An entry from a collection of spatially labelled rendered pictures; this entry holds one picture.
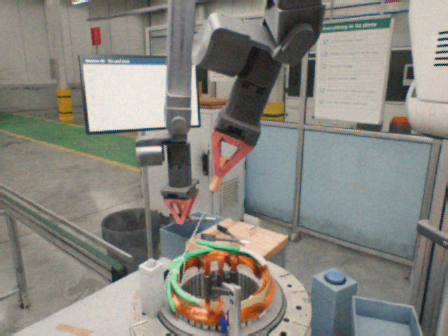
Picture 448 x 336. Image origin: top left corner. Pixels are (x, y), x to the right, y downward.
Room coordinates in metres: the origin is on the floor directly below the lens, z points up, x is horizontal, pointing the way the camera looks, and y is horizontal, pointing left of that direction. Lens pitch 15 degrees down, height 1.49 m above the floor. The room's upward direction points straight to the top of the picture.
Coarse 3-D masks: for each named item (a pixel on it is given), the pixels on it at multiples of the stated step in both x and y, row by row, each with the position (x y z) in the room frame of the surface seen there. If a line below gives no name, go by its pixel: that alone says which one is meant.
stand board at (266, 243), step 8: (216, 224) 0.91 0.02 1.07; (240, 224) 0.91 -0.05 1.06; (248, 224) 0.91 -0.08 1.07; (208, 232) 0.86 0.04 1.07; (232, 232) 0.86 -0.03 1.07; (240, 232) 0.86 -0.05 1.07; (248, 232) 0.86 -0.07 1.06; (256, 232) 0.86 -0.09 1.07; (264, 232) 0.86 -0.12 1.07; (272, 232) 0.86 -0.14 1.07; (192, 240) 0.81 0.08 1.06; (248, 240) 0.81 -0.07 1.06; (256, 240) 0.81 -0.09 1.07; (264, 240) 0.81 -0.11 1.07; (272, 240) 0.81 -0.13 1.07; (280, 240) 0.81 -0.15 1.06; (192, 248) 0.79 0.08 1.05; (248, 248) 0.77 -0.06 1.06; (256, 248) 0.77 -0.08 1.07; (264, 248) 0.77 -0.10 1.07; (272, 248) 0.77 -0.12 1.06; (280, 248) 0.80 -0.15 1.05; (264, 256) 0.74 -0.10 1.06; (272, 256) 0.77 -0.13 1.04
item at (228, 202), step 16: (208, 112) 2.79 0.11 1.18; (192, 128) 2.90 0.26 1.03; (208, 128) 2.78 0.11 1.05; (192, 144) 2.91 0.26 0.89; (208, 144) 2.79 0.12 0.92; (224, 144) 2.90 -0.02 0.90; (192, 160) 2.91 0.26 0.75; (208, 160) 2.79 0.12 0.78; (160, 176) 3.20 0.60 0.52; (192, 176) 2.91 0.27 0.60; (208, 176) 2.79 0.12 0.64; (240, 176) 3.08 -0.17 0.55; (144, 192) 3.37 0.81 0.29; (160, 192) 3.20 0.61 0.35; (208, 192) 2.79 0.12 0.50; (224, 192) 2.88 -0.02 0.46; (240, 192) 3.08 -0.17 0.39; (144, 208) 3.40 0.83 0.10; (160, 208) 3.21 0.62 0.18; (176, 208) 3.06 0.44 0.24; (192, 208) 2.92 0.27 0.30; (208, 208) 2.79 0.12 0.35; (224, 208) 2.88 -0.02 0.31; (240, 208) 3.08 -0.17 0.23
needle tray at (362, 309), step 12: (360, 300) 0.58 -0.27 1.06; (372, 300) 0.57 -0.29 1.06; (360, 312) 0.57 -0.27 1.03; (372, 312) 0.57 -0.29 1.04; (384, 312) 0.56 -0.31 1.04; (396, 312) 0.56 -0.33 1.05; (408, 312) 0.55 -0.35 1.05; (360, 324) 0.55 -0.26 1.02; (372, 324) 0.55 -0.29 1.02; (384, 324) 0.55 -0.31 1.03; (396, 324) 0.55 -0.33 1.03; (408, 324) 0.55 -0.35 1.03
